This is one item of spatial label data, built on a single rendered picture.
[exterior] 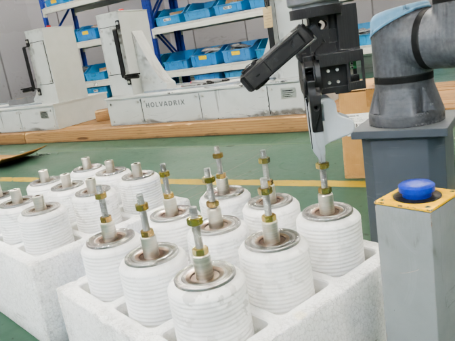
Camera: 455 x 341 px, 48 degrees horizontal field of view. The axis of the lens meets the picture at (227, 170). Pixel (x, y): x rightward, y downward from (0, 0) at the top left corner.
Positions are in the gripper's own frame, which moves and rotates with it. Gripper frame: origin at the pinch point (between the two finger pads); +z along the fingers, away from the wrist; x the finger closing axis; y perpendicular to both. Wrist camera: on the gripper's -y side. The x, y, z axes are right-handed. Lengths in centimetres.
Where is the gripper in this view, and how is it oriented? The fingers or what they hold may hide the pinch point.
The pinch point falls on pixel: (316, 152)
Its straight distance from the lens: 75.0
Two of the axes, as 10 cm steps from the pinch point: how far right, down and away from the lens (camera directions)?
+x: 0.5, -2.6, 9.6
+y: 9.9, -1.4, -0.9
